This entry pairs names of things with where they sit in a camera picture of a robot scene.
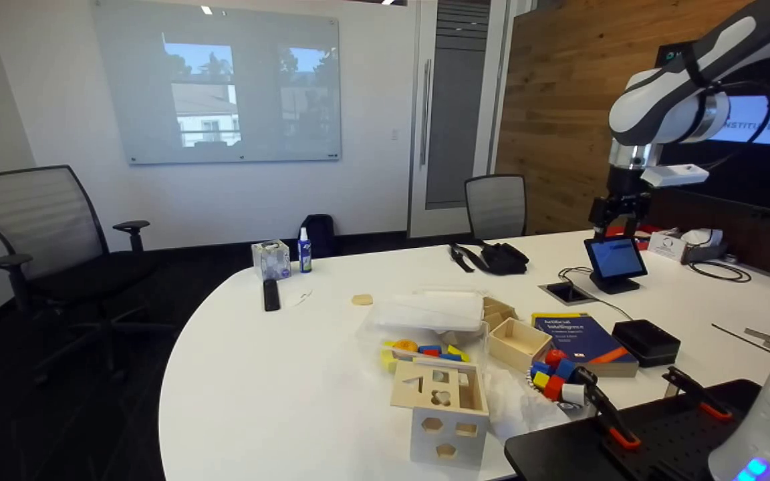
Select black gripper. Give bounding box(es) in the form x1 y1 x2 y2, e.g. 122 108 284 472
591 164 653 237

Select black rectangular box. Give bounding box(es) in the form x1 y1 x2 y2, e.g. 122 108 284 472
609 318 682 367

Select colourful block set box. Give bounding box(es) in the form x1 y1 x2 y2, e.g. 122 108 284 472
528 310 642 379

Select wooden box lid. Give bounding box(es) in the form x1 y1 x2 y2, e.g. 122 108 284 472
482 293 520 333

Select open small wooden box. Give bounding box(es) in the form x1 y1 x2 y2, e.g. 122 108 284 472
483 314 556 373

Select yellow toy block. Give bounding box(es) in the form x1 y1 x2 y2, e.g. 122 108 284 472
377 337 419 373

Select wooden shape sorter box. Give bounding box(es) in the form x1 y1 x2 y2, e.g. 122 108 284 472
388 358 492 469

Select tablet on black stand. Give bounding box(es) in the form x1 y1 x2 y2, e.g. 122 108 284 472
582 233 649 297

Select white device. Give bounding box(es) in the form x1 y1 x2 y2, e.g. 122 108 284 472
649 227 728 265

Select black smartphone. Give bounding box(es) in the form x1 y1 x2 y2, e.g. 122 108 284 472
539 279 593 303

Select grey mesh office chair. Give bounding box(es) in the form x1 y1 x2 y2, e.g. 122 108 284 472
462 171 528 242

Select black headphones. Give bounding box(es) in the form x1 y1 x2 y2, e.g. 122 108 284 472
445 237 531 277

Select glass door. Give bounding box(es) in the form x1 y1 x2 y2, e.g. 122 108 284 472
407 0 512 241

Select clear plastic tray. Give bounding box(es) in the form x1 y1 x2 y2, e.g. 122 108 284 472
367 289 486 337

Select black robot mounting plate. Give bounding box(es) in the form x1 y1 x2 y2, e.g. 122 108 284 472
503 377 765 481

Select black backpack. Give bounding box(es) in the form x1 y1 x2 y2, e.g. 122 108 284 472
298 210 336 259

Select small blue spray bottle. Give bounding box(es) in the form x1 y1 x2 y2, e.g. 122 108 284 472
296 225 316 275

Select clear plastic tissue pack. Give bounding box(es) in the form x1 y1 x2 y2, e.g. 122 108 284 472
250 237 293 282

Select black remote control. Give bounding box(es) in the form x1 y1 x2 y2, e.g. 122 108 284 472
261 275 284 311

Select glass whiteboard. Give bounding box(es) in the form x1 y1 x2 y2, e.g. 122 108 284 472
90 0 345 168

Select black mesh office chair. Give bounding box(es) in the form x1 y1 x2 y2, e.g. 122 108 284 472
0 163 161 377

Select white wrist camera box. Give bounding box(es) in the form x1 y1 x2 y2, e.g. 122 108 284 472
639 160 711 188

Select black coiled cable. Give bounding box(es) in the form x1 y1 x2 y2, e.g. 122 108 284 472
686 255 753 286

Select wall television screen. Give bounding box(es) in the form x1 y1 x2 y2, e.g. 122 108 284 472
655 37 770 216

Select black clamp with orange handle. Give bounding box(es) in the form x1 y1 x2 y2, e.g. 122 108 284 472
663 362 737 424
574 365 643 450

